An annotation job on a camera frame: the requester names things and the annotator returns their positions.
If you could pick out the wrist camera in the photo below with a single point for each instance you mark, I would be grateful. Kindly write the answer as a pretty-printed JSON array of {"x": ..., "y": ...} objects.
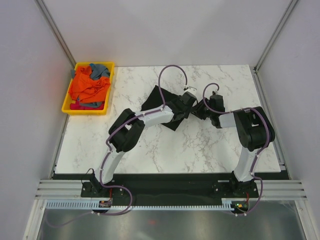
[
  {"x": 216, "y": 102},
  {"x": 189, "y": 95}
]

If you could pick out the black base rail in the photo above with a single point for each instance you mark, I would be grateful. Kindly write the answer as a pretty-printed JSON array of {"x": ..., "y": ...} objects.
[{"x": 172, "y": 189}]

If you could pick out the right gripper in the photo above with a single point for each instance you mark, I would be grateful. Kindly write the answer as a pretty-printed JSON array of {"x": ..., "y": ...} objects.
[{"x": 197, "y": 111}]

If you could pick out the left aluminium frame post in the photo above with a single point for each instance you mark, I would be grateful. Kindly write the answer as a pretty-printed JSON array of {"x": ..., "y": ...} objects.
[{"x": 55, "y": 30}]

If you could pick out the orange t-shirt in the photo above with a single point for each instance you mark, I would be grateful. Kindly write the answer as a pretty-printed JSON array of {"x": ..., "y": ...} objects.
[{"x": 89, "y": 92}]

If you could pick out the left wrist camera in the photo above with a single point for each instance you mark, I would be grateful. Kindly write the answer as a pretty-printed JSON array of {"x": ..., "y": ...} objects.
[{"x": 189, "y": 95}]

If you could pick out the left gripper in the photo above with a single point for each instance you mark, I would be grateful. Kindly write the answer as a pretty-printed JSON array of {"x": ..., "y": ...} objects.
[{"x": 187, "y": 114}]

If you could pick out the grey t-shirt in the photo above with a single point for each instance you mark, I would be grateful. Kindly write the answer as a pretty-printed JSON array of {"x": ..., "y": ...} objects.
[{"x": 92, "y": 72}]

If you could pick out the pink t-shirt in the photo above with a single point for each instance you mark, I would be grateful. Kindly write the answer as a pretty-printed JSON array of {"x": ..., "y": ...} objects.
[{"x": 87, "y": 106}]

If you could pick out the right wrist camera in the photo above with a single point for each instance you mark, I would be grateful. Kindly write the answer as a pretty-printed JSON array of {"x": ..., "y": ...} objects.
[{"x": 216, "y": 102}]

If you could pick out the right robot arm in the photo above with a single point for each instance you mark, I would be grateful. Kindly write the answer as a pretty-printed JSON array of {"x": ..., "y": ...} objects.
[{"x": 254, "y": 131}]

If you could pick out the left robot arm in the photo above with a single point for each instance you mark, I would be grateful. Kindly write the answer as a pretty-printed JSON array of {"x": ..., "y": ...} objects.
[{"x": 126, "y": 131}]

